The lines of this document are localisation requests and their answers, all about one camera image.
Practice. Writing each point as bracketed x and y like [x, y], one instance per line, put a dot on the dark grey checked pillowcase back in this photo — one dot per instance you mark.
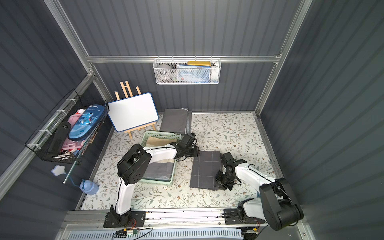
[204, 170]

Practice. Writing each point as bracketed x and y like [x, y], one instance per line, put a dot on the blue shark pencil case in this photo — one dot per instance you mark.
[87, 122]

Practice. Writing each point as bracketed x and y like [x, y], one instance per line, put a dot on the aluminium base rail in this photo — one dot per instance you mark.
[155, 218]

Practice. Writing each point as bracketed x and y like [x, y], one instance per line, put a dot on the pink item in wire basket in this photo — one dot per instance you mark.
[70, 146]

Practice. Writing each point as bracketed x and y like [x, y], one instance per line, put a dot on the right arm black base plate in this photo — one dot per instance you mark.
[237, 217]

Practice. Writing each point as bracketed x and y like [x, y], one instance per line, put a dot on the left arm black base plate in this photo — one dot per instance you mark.
[129, 220]

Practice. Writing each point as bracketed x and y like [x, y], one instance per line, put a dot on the plain grey pillowcase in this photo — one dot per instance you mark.
[175, 121]

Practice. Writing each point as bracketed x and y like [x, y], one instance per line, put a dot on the blue packet in mesh basket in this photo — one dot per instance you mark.
[193, 74]

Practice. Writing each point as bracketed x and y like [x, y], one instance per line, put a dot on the black wire wall basket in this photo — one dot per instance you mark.
[40, 143]

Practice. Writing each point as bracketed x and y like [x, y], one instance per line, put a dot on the white flower-shaped hook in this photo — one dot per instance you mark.
[58, 170]

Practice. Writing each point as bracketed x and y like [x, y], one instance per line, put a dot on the black object in wire basket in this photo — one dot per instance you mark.
[60, 136]

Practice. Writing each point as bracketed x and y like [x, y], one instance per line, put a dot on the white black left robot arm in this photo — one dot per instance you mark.
[133, 165]

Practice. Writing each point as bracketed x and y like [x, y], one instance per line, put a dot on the beige and grey pillowcase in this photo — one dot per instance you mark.
[161, 170]

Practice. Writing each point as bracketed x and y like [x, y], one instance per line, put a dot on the mint green plastic basket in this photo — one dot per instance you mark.
[160, 135]

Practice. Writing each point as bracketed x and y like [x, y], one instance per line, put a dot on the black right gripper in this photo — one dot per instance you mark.
[222, 180]

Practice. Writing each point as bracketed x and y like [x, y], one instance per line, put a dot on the white tape roll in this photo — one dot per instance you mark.
[163, 73]

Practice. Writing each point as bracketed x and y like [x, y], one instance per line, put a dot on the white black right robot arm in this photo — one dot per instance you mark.
[278, 207]

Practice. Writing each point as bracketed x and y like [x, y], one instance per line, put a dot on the white mesh hanging basket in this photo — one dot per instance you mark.
[214, 80]

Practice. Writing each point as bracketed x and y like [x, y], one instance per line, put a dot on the white board on easel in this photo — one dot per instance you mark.
[133, 112]

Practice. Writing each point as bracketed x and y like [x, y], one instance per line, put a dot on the yellow item in mesh basket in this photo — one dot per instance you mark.
[199, 63]

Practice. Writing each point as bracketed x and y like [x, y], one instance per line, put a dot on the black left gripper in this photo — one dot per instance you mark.
[193, 150]

